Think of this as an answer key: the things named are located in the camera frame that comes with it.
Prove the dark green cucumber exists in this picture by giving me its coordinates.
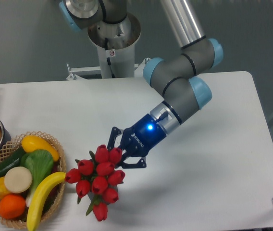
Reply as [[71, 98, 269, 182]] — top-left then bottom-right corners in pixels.
[[0, 146, 26, 178]]

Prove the orange fruit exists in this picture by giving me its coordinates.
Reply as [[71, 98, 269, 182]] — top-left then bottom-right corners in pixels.
[[0, 194, 26, 219]]

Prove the woven wicker basket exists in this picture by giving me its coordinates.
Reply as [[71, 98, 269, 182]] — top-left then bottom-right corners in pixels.
[[0, 131, 66, 229]]

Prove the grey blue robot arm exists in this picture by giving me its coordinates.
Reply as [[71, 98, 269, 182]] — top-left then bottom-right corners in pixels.
[[59, 0, 223, 168]]

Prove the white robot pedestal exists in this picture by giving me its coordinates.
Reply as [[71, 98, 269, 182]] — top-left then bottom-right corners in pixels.
[[67, 13, 150, 80]]

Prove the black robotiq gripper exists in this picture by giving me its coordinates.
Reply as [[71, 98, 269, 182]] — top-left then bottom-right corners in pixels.
[[107, 114, 166, 169]]

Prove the grey ribbed vase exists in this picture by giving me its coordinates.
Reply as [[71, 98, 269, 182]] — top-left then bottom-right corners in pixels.
[[88, 185, 119, 205]]

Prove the beige round bun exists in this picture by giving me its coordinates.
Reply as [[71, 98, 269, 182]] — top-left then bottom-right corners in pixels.
[[4, 167, 32, 193]]

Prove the green bok choy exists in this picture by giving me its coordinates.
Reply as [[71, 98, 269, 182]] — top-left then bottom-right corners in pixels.
[[20, 149, 53, 207]]

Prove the yellow banana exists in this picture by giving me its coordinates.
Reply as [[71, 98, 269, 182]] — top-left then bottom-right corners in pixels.
[[26, 172, 66, 231]]

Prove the red tulip bouquet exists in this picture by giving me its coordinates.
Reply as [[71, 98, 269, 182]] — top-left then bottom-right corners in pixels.
[[65, 145, 125, 221]]

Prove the yellow squash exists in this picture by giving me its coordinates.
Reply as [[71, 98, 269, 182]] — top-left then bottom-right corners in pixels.
[[21, 135, 60, 162]]

